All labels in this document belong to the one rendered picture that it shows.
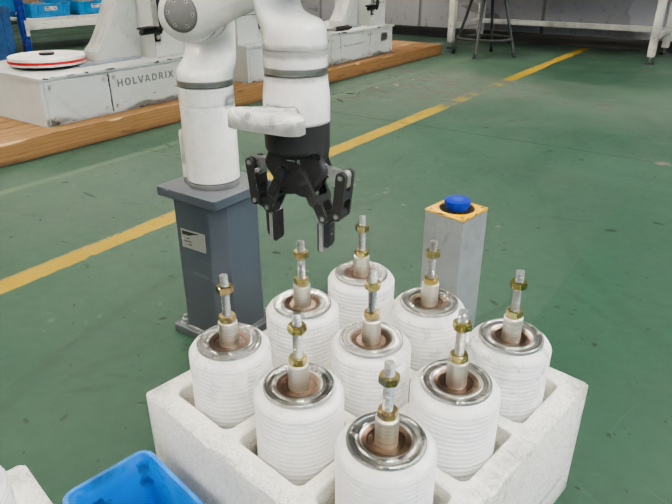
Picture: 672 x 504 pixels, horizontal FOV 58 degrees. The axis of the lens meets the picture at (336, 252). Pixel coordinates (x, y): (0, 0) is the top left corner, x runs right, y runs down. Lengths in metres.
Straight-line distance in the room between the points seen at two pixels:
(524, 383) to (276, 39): 0.47
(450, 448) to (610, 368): 0.59
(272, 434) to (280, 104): 0.34
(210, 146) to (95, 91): 1.69
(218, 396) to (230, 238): 0.41
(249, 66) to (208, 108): 2.29
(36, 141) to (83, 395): 1.52
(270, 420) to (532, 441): 0.29
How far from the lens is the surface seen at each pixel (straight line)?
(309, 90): 0.66
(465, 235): 0.91
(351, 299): 0.83
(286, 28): 0.65
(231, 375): 0.69
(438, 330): 0.77
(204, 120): 1.02
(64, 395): 1.13
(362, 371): 0.69
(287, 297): 0.80
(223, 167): 1.05
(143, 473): 0.82
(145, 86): 2.84
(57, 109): 2.61
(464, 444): 0.66
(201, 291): 1.13
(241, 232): 1.08
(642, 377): 1.20
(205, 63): 1.03
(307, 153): 0.67
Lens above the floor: 0.65
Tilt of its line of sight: 26 degrees down
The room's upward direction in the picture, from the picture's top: straight up
